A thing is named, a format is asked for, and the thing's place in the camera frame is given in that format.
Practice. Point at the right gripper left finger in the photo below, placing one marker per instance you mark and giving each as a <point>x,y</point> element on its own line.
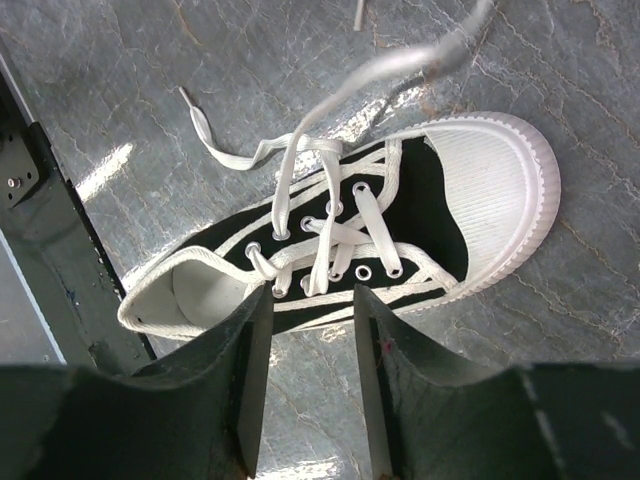
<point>194,414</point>

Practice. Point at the black white sneaker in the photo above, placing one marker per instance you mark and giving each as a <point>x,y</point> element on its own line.
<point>424,217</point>

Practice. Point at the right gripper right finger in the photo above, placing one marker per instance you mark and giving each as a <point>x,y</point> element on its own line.
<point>433,414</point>

